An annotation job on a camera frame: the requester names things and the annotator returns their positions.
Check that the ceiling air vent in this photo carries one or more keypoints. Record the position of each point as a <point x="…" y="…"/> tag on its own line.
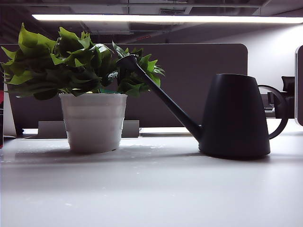
<point x="174" y="11"/>

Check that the dark grey watering can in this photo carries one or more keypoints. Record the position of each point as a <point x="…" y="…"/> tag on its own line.
<point x="236" y="118"/>

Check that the black office chair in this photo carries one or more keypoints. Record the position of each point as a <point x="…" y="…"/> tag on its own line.
<point x="288" y="82"/>

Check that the dark background monitor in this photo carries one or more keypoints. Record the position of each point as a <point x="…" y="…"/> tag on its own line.
<point x="271" y="98"/>

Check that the long ceiling light strip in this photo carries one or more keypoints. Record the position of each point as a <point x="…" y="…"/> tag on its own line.
<point x="154" y="18"/>

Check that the large grey desk divider panel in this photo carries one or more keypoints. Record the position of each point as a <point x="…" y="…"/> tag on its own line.
<point x="189" y="82"/>

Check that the white ribbed flower pot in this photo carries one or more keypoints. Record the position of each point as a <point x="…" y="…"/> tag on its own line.
<point x="131" y="128"/>

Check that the white upright board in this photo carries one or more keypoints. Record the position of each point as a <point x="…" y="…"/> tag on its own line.
<point x="9" y="111"/>

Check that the green plant in white pot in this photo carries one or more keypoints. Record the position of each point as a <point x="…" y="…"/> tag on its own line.
<point x="94" y="123"/>

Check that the red and dark upright object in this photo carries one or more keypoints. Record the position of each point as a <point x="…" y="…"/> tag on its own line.
<point x="1" y="118"/>

